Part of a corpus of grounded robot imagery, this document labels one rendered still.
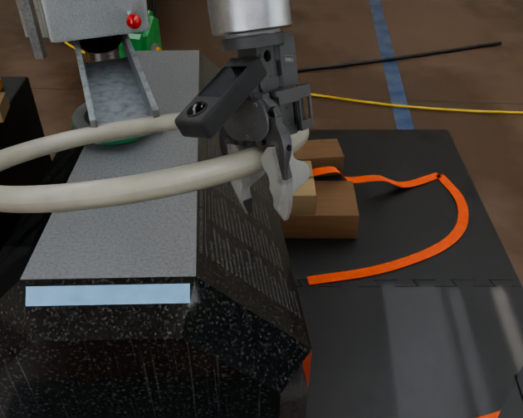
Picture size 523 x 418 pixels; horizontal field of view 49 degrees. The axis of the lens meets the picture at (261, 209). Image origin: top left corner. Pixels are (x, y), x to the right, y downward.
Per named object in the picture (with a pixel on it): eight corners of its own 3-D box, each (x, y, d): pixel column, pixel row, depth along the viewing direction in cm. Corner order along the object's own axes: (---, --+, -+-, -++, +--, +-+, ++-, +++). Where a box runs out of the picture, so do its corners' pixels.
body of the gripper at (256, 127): (316, 132, 69) (306, 27, 65) (269, 149, 63) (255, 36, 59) (269, 130, 74) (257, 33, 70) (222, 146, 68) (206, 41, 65)
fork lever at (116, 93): (55, 19, 153) (50, 0, 150) (127, 10, 158) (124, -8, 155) (74, 148, 102) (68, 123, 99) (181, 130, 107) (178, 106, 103)
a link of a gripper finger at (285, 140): (302, 175, 64) (280, 99, 63) (293, 179, 63) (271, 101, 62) (273, 181, 68) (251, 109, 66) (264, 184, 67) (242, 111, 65)
